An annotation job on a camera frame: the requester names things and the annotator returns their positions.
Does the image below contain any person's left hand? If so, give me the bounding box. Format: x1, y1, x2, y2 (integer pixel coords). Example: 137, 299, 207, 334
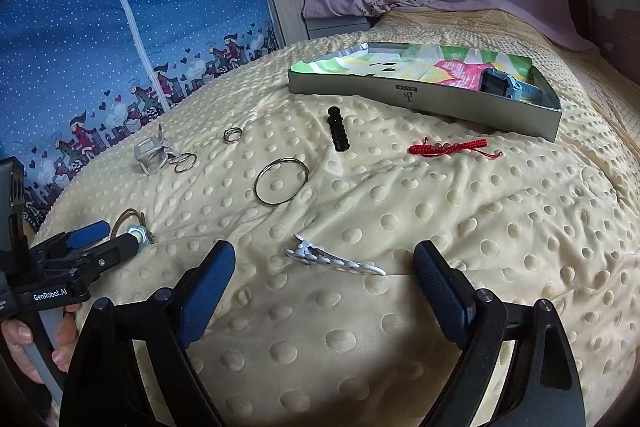
0, 302, 82, 386

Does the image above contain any yellow dotted blanket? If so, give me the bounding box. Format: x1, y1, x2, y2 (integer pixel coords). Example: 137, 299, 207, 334
25, 9, 640, 427

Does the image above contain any grey bedside cabinet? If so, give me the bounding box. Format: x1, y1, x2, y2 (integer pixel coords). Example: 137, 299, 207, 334
306, 14, 373, 40

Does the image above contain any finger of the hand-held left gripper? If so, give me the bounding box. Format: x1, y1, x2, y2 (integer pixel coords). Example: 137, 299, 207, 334
30, 220, 112, 264
54, 233, 142, 283

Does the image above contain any black hair tie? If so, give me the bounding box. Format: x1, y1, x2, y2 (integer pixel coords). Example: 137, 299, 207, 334
327, 106, 349, 152

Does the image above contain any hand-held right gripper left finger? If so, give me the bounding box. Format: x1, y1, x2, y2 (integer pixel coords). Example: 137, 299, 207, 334
60, 239, 237, 427

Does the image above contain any silver hair claw clip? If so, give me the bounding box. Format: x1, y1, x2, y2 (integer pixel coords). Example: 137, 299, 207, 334
134, 124, 176, 175

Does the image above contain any blue printed curtain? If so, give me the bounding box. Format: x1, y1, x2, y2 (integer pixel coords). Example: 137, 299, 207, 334
0, 0, 281, 228

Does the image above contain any painted paper sheet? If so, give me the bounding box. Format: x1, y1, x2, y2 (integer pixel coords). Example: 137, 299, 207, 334
292, 46, 538, 90

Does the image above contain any red braided bracelet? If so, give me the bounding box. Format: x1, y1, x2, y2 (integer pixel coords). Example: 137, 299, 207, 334
407, 138, 505, 158

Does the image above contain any grey cardboard box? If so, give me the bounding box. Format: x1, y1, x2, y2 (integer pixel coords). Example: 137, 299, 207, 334
287, 42, 563, 142

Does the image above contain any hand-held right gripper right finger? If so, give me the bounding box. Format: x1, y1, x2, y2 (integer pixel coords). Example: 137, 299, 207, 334
412, 239, 586, 427

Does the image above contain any brown hair band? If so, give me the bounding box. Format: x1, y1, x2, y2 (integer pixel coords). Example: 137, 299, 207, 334
253, 157, 309, 208

